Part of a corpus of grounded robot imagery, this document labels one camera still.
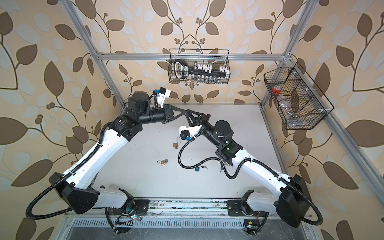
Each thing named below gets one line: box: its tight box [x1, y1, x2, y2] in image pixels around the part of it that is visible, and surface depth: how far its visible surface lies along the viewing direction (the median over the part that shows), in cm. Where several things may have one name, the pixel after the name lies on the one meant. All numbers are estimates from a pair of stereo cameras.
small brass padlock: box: [156, 158, 169, 166], surface depth 93 cm
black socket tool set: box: [174, 59, 230, 80], surface depth 86 cm
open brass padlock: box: [173, 136, 181, 150], surface depth 99 cm
